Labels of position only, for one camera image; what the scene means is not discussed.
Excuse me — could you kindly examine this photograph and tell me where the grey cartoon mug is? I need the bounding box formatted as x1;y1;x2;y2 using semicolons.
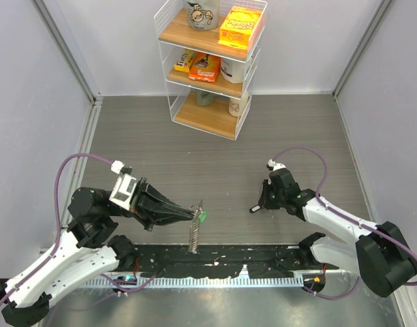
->
184;0;220;31

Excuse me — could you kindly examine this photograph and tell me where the key with black tag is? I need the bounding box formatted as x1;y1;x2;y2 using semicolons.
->
249;204;267;214

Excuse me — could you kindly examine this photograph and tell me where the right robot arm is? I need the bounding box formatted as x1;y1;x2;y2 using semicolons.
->
255;164;417;298

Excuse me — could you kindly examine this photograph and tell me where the key with green tag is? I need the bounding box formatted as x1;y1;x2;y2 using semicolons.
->
198;211;207;223

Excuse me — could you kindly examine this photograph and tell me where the white wire shelf rack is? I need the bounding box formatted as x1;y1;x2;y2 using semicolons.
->
154;1;267;140

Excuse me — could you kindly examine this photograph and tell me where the green grey cup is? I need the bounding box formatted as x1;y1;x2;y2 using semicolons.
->
195;89;215;106

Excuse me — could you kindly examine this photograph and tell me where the slotted cable duct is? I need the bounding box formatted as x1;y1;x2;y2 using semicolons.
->
82;274;304;289

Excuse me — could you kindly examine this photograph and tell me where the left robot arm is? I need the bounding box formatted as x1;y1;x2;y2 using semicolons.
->
0;174;202;326

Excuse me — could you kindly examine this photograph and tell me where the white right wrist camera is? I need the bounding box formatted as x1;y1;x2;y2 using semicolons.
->
266;159;287;172

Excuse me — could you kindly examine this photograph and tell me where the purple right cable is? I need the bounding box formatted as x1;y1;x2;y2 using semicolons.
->
271;146;417;285

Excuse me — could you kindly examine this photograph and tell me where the orange snack bag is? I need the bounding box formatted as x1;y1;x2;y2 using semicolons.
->
187;52;221;82

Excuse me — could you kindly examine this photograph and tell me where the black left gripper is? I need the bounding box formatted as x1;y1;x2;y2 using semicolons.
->
108;175;196;230

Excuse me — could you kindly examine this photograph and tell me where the white pouch with label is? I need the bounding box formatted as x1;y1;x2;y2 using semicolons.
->
220;58;251;84

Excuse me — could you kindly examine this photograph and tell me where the yellow orange snack box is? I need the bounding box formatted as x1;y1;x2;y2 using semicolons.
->
218;5;262;50

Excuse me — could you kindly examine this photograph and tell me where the white cup red print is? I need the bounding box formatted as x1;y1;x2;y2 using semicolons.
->
228;91;249;117

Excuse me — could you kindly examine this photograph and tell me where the yellow candy bag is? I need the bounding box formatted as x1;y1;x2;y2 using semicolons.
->
174;48;198;73

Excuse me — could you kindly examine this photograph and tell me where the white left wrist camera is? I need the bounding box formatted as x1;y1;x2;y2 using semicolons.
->
109;160;138;211

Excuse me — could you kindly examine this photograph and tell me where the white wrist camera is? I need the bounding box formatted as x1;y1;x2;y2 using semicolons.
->
109;160;138;211
266;159;287;172

